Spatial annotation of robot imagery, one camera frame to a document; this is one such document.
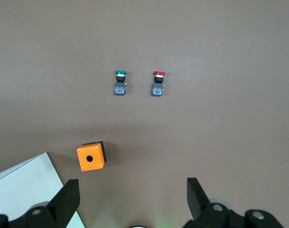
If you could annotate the red mushroom push button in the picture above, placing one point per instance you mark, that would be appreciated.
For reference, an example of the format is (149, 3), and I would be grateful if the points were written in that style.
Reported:
(158, 84)

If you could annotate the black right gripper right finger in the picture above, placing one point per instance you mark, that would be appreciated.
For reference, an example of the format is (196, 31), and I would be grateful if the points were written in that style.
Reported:
(201, 206)

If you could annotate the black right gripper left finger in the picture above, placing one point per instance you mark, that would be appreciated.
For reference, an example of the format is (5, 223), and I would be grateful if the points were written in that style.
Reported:
(61, 206)

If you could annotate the orange button enclosure box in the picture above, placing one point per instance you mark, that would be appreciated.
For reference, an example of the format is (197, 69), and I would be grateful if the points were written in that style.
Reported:
(90, 159)

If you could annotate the white plastic tray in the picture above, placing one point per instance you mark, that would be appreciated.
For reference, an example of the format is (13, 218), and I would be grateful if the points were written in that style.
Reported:
(23, 180)

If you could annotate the green mushroom push button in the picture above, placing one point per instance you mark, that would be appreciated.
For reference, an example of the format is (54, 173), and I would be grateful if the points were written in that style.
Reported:
(120, 83)

